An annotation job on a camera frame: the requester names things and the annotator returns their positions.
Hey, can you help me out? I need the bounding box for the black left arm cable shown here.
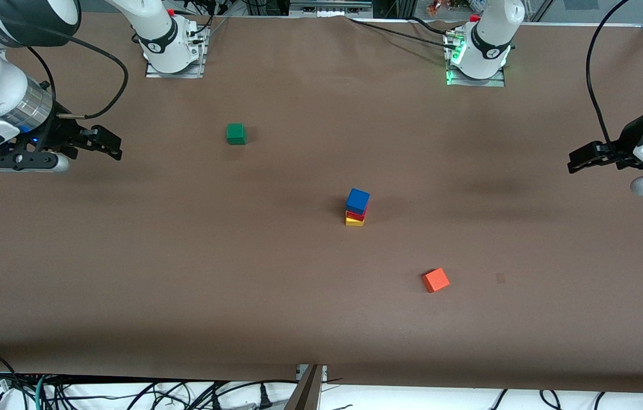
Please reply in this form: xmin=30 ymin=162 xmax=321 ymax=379
xmin=585 ymin=0 xmax=633 ymax=166

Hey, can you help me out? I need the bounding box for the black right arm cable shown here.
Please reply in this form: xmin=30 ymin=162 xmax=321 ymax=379
xmin=0 ymin=17 xmax=129 ymax=121

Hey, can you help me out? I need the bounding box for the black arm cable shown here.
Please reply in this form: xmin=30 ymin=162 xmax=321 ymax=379
xmin=585 ymin=0 xmax=633 ymax=166
xmin=0 ymin=17 xmax=129 ymax=121

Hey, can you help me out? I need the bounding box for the aluminium rail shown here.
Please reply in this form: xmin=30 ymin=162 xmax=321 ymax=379
xmin=289 ymin=0 xmax=374 ymax=17

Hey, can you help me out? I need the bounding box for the long black table cable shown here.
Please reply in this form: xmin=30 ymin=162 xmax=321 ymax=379
xmin=346 ymin=17 xmax=461 ymax=51

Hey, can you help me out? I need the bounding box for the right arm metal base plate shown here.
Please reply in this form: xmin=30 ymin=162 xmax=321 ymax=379
xmin=144 ymin=25 xmax=207 ymax=79

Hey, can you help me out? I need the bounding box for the blue cube block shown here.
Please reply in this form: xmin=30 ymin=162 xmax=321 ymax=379
xmin=346 ymin=188 xmax=371 ymax=215

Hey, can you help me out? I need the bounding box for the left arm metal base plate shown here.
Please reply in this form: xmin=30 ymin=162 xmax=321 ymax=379
xmin=445 ymin=31 xmax=506 ymax=88

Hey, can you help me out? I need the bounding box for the aluminium profile bar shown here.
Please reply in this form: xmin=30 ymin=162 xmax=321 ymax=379
xmin=284 ymin=364 xmax=327 ymax=410

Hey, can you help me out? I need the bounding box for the orange cube block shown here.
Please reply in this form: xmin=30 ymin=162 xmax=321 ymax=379
xmin=421 ymin=268 xmax=451 ymax=293

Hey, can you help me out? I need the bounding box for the brown table cover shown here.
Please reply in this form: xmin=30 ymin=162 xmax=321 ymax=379
xmin=0 ymin=11 xmax=643 ymax=395

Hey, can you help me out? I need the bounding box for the short black table cable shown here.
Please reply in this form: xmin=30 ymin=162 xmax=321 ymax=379
xmin=406 ymin=15 xmax=465 ymax=37

